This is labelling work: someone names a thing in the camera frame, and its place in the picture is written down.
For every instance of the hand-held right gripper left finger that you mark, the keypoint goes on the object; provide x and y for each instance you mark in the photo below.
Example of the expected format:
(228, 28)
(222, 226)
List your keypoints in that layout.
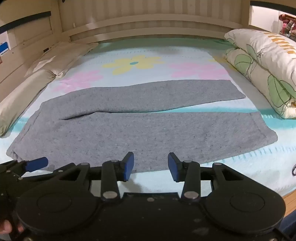
(128, 165)

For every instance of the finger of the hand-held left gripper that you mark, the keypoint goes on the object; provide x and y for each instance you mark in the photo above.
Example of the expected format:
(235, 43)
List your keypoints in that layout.
(36, 163)

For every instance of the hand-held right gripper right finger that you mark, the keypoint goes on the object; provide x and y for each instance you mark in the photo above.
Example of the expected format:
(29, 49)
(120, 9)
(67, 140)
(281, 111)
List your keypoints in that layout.
(174, 166)

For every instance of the grey pants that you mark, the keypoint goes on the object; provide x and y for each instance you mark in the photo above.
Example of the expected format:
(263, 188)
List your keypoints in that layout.
(143, 129)

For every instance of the person's left hand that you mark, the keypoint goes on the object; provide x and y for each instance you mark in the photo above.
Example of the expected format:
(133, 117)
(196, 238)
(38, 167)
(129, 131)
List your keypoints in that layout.
(6, 228)

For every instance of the long beige pillow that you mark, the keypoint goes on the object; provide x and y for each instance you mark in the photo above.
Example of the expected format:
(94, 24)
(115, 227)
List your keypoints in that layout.
(20, 99)

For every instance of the floral bed sheet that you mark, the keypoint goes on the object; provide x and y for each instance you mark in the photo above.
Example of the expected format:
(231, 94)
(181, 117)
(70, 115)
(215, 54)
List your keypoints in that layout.
(138, 63)

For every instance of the cream folded cloth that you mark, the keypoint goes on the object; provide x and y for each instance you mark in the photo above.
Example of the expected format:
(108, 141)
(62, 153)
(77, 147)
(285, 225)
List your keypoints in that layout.
(60, 55)

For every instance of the folded leaf print quilt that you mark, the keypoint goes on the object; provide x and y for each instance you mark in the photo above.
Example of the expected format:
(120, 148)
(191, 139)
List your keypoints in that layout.
(266, 62)

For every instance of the colourful patterned cloth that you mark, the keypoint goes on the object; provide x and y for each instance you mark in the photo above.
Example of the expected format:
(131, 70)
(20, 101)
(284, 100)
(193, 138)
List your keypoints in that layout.
(288, 25)

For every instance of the blue white wall label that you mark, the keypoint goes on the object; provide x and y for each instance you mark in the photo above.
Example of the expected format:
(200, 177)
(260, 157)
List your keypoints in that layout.
(4, 42)

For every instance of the dark rail strip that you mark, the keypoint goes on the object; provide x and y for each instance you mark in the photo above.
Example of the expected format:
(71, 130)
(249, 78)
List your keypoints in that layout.
(25, 20)

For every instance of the cream wooden bed frame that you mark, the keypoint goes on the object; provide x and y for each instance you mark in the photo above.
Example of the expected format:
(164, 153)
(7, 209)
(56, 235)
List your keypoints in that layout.
(148, 20)

